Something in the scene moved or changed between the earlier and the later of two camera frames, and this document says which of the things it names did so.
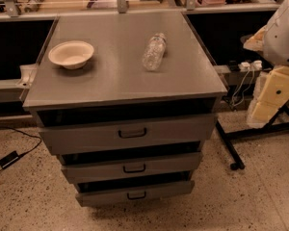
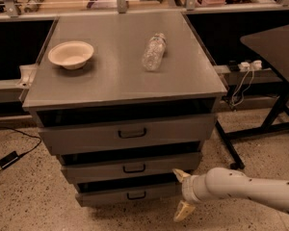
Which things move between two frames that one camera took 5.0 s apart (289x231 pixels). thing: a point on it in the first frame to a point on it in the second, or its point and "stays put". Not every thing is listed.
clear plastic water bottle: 153,56 stays put
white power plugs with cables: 250,67 stays put
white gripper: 281,38 to 189,189
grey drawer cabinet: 127,100 stays put
